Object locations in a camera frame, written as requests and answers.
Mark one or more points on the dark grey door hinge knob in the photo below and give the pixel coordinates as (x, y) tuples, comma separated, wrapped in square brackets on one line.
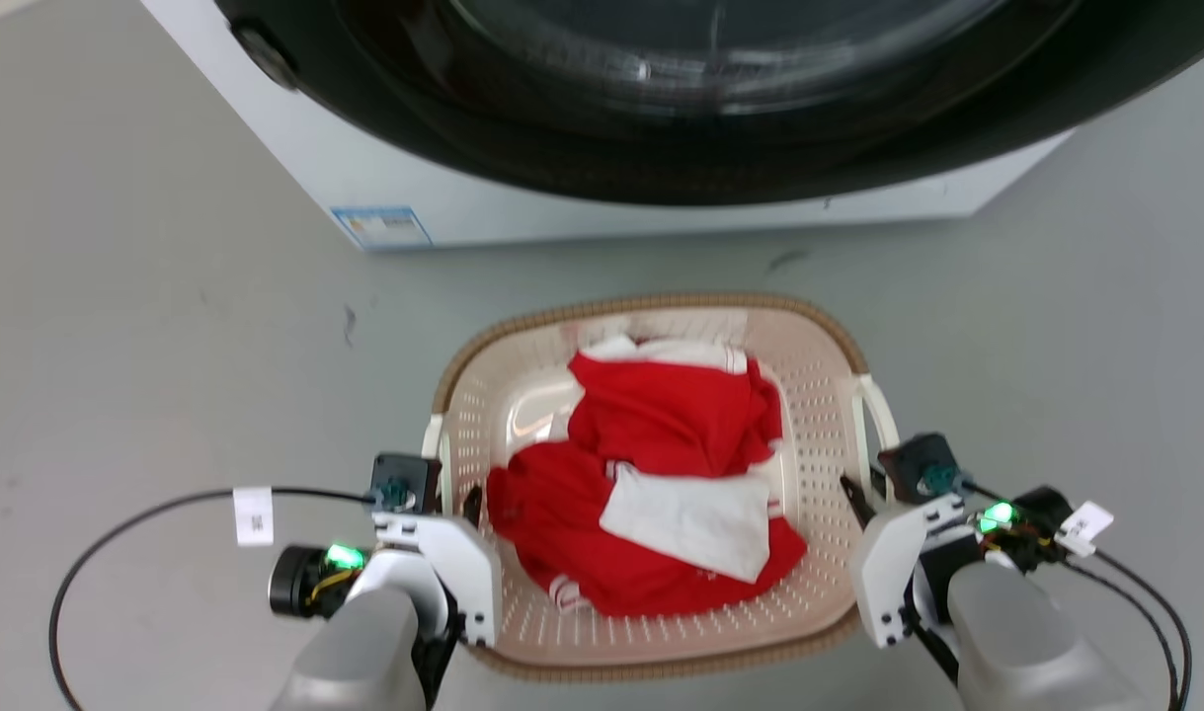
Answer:
[(266, 57)]

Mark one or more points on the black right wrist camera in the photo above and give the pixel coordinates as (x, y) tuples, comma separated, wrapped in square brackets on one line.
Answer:
[(920, 462)]

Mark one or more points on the dark round washing machine door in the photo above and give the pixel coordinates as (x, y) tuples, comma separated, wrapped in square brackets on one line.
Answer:
[(720, 138)]

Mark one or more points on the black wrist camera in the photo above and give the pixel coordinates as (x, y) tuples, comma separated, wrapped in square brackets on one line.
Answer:
[(404, 479), (920, 462)]

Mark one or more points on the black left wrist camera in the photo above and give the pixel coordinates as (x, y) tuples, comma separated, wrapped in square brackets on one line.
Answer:
[(404, 479)]

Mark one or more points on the blue white energy label sticker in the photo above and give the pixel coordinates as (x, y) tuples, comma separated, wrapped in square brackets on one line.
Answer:
[(382, 227)]

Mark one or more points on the white washing machine body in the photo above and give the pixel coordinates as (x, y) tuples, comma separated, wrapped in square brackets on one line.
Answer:
[(364, 168)]

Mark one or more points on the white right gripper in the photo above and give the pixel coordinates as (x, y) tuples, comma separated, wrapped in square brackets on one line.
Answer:
[(888, 563)]

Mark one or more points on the red garment with white trim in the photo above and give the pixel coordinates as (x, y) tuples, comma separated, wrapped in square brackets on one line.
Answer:
[(671, 415)]

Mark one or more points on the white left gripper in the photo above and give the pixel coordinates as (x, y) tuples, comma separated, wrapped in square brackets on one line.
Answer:
[(458, 563)]

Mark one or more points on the beige perforated plastic laundry basket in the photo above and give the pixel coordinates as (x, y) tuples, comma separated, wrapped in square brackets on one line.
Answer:
[(819, 415)]

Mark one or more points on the white cloth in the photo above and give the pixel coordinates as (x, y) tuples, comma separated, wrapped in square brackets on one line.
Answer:
[(695, 518)]

